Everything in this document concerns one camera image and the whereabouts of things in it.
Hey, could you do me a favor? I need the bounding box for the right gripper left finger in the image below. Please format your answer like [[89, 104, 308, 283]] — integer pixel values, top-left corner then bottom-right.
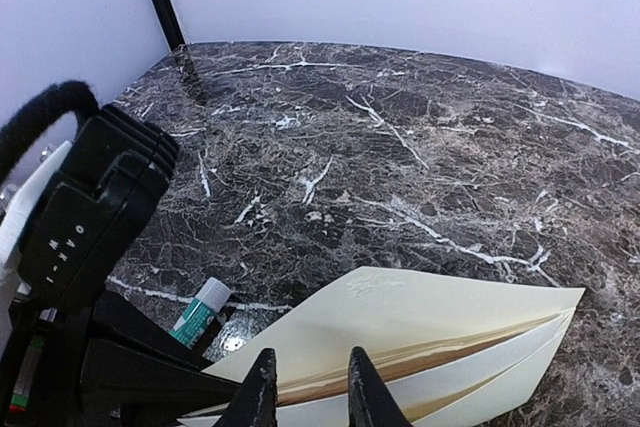
[[214, 348, 277, 427]]

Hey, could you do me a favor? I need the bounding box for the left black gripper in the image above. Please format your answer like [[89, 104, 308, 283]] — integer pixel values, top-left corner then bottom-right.
[[1, 291, 240, 426]]

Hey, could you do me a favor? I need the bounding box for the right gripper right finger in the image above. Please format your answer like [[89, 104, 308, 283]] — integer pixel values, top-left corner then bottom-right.
[[348, 346, 411, 427]]

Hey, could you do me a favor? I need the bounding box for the cream envelope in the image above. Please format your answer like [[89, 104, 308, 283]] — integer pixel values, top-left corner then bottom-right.
[[208, 267, 583, 426]]

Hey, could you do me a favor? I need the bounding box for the green white glue stick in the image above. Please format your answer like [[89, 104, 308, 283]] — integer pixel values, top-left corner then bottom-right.
[[169, 277, 232, 348]]

